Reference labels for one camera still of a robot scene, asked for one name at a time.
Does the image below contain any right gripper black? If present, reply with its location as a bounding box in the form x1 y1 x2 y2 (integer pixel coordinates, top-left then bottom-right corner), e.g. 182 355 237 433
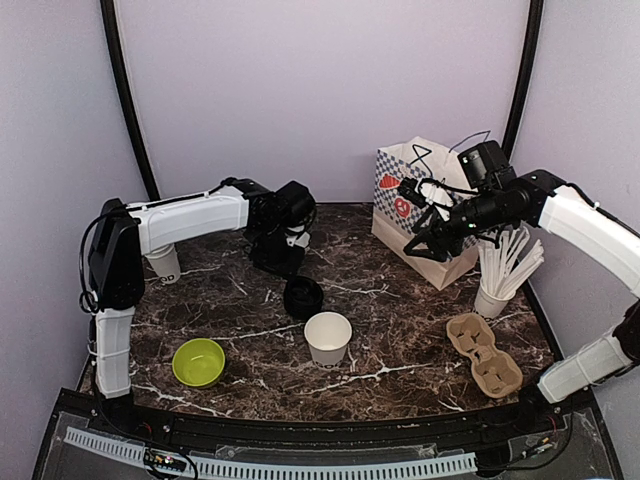
404 187 517 261

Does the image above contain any stack of black lids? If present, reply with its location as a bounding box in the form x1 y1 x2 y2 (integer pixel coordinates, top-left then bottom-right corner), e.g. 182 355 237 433
283 276 324 320

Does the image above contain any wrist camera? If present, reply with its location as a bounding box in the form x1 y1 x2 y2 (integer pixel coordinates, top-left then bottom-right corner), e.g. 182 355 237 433
276 180 316 225
457 140 516 192

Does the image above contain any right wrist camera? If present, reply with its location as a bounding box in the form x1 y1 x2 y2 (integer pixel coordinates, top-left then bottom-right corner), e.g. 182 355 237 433
457 140 516 192

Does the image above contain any black corner post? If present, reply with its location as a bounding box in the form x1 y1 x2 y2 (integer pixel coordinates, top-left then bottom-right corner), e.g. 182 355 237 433
502 0 544 159
99 0 160 200

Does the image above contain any black front rail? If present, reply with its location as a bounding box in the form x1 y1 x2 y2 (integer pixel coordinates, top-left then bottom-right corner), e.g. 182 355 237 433
54 389 571 458

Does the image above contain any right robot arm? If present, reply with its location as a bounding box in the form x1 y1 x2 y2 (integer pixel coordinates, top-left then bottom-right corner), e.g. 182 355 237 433
404 167 639 434

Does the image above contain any stack of white paper cups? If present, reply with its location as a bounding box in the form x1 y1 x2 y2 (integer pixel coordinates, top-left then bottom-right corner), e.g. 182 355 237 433
145 244 181 284

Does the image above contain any bundle of white wrapped straws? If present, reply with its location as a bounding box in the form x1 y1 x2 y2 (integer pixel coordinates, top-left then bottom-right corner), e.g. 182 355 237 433
477 226 544 300

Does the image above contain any right black corner post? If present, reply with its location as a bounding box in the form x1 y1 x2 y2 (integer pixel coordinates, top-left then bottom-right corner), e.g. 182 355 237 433
502 0 544 159

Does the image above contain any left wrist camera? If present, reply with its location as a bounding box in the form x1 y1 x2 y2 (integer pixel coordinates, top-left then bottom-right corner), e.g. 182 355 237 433
276 180 316 225

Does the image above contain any brown cardboard cup carrier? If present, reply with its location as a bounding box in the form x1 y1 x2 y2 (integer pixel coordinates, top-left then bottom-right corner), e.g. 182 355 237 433
446 313 523 399

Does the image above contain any left black corner post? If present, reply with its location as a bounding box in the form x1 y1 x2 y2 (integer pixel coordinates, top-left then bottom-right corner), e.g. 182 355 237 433
99 0 160 200

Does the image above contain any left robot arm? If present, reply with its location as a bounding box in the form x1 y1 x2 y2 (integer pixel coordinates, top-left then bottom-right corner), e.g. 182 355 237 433
79 177 316 436

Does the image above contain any patterned paper takeout bag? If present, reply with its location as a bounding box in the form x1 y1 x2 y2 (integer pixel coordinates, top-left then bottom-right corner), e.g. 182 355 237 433
372 131 489 290

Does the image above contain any green bowl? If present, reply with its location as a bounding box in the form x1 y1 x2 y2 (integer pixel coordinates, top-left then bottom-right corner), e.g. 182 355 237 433
172 338 226 388

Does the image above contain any white slotted cable duct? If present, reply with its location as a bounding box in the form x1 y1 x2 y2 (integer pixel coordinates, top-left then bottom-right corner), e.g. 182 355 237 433
64 427 477 479

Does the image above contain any white paper coffee cup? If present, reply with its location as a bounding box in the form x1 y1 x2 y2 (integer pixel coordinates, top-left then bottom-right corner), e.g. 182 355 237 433
304 312 352 369

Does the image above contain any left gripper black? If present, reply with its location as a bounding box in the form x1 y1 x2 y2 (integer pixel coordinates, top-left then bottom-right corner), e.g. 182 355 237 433
248 223 306 281

